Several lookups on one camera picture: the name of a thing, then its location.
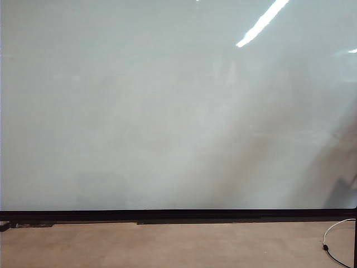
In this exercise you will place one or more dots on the small black floor block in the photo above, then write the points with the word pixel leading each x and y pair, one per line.
pixel 3 226

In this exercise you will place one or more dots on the white board with black frame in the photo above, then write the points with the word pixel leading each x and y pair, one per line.
pixel 139 111

